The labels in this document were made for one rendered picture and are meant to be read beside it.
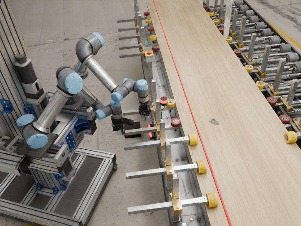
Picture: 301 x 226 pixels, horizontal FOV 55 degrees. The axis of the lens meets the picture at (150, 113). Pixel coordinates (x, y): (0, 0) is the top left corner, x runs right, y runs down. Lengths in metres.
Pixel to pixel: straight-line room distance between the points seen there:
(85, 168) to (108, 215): 0.50
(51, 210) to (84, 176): 0.42
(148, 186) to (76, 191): 0.71
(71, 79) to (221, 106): 1.27
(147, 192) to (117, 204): 0.32
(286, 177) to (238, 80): 1.09
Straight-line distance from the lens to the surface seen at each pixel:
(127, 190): 3.00
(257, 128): 2.32
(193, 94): 2.57
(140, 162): 3.20
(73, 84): 1.79
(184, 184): 2.25
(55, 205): 2.81
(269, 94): 2.82
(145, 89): 1.97
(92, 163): 3.02
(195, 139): 2.07
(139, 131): 2.30
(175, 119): 2.31
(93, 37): 2.06
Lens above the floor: 2.46
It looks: 41 degrees down
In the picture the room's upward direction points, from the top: 5 degrees counter-clockwise
